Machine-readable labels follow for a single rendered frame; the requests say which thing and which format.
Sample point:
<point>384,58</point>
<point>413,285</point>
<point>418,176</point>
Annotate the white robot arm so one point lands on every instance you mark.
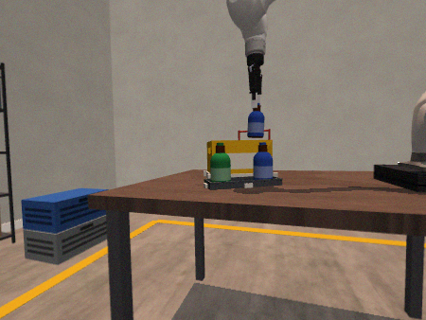
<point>249,17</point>

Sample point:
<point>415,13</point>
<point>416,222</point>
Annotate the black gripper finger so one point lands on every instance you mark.
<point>253,83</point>
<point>259,82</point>

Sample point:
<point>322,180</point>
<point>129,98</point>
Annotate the blue bottle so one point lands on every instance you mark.
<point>262,163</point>
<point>256,123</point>

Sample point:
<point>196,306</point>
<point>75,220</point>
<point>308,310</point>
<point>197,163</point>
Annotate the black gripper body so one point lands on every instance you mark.
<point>255,59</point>

